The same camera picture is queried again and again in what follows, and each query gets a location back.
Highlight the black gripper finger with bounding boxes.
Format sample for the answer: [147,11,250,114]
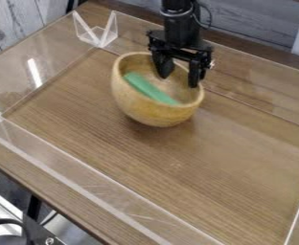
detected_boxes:
[152,51,175,78]
[188,59,211,88]

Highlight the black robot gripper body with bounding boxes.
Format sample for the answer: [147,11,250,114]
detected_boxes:
[147,10,214,69]

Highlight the green rectangular block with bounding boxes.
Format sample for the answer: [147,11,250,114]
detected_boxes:
[123,72,180,105]

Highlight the brown wooden bowl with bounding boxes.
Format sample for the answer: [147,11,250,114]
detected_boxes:
[111,52,204,127]

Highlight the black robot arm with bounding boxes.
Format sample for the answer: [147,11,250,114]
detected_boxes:
[147,0,214,88]

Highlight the clear acrylic tray walls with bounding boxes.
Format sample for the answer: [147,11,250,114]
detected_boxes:
[0,4,299,245]

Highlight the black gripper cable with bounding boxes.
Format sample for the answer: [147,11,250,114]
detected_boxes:
[192,1,214,30]

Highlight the black metal table bracket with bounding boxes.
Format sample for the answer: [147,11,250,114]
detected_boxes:
[22,195,67,245]

